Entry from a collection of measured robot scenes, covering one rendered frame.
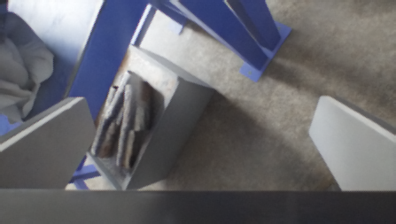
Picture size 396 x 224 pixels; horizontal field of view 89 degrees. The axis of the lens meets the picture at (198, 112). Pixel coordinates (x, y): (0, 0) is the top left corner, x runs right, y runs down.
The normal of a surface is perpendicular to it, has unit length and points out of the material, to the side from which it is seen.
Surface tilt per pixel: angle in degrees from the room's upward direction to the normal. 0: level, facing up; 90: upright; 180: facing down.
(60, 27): 0
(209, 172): 0
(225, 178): 0
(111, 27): 90
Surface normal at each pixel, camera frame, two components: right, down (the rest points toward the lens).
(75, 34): -0.50, -0.04
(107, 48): 0.70, 0.57
